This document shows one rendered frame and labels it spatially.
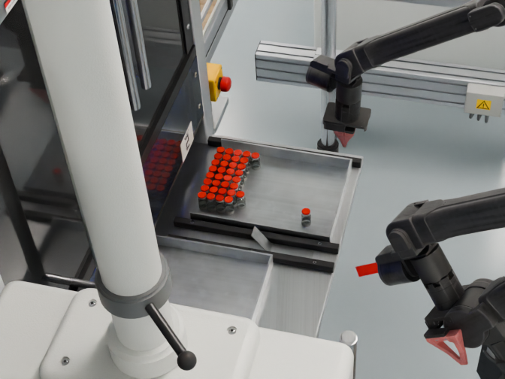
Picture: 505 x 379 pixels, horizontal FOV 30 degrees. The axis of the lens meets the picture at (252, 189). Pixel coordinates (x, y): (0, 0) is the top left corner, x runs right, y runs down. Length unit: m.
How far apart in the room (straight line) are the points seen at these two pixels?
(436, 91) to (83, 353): 2.18
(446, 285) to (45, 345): 0.71
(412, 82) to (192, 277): 1.31
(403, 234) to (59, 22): 0.92
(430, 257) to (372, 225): 1.79
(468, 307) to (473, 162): 2.08
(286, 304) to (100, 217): 1.17
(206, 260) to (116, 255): 1.18
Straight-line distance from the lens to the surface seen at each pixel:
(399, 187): 3.55
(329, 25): 3.12
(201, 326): 1.22
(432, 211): 1.57
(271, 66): 3.27
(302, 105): 3.86
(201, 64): 2.30
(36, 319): 1.31
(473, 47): 3.82
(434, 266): 1.63
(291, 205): 2.29
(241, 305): 2.10
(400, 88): 3.22
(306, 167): 2.38
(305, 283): 2.14
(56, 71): 0.85
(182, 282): 2.16
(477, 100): 3.15
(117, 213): 0.97
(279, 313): 2.09
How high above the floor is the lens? 2.58
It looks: 47 degrees down
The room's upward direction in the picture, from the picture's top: 4 degrees counter-clockwise
